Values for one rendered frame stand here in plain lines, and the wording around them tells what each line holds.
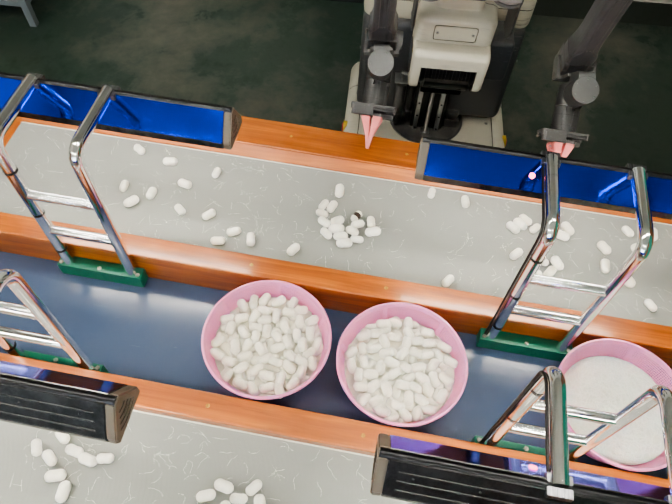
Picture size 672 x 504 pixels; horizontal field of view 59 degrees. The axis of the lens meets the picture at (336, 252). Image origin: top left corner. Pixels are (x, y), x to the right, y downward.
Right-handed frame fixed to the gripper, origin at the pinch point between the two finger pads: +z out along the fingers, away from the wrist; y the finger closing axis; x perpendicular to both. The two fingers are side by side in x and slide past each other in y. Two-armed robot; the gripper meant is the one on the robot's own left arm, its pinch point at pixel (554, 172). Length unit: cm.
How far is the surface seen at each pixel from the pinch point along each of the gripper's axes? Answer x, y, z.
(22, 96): -37, -105, 4
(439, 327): -16.9, -21.4, 37.1
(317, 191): 4, -54, 13
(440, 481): -69, -24, 45
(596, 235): 4.5, 13.7, 12.9
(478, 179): -31.8, -21.1, 5.6
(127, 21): 155, -182, -52
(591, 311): -27.4, 4.8, 26.6
